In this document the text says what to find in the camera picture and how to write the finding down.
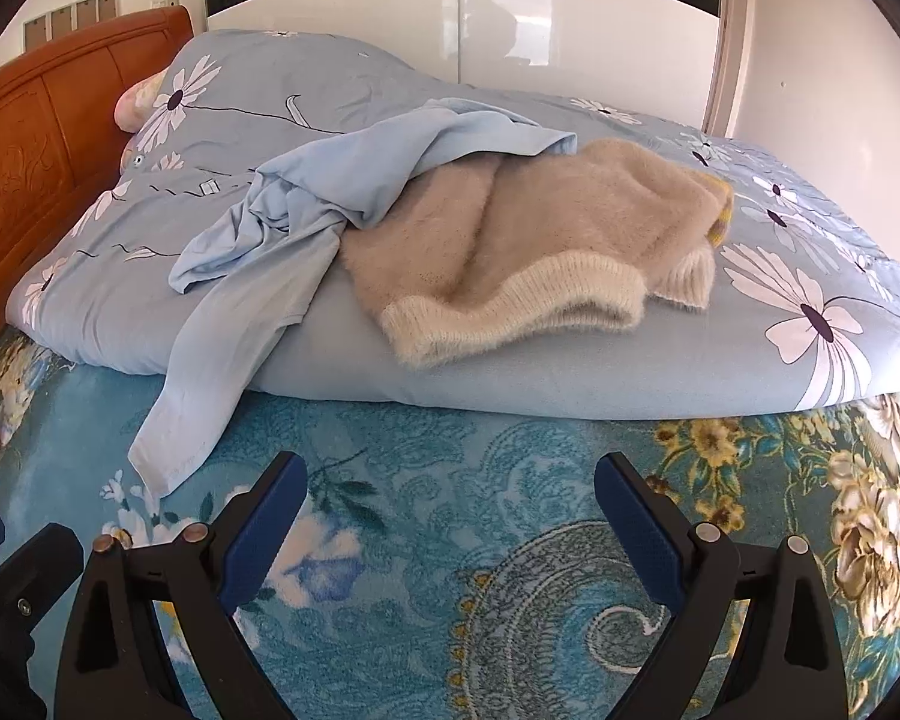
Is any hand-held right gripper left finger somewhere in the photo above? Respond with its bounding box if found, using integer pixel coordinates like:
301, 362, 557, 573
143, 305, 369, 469
56, 451, 310, 720

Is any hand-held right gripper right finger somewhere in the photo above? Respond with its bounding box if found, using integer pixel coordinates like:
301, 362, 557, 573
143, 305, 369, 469
594, 453, 848, 720

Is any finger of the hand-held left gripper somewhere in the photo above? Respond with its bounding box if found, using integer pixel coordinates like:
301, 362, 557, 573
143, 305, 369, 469
0, 510, 85, 720

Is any light blue shirt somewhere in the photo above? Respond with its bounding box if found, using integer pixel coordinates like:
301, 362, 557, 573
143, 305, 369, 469
129, 97, 578, 500

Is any teal floral blanket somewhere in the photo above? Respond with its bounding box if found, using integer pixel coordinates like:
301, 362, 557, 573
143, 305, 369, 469
0, 330, 900, 720

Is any beige fuzzy sweater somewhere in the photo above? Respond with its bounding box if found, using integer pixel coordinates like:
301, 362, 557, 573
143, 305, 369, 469
337, 136, 736, 370

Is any light blue floral quilt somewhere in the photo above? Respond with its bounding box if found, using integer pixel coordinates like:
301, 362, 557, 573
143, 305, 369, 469
7, 28, 900, 417

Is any carved wooden headboard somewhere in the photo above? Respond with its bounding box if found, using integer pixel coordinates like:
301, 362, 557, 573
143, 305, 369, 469
0, 6, 196, 368

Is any pink floral pillow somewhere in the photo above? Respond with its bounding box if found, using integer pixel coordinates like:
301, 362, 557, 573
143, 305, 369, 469
114, 69, 170, 132

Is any white wardrobe with black stripe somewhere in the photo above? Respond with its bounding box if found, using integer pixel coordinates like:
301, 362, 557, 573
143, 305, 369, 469
202, 0, 755, 140

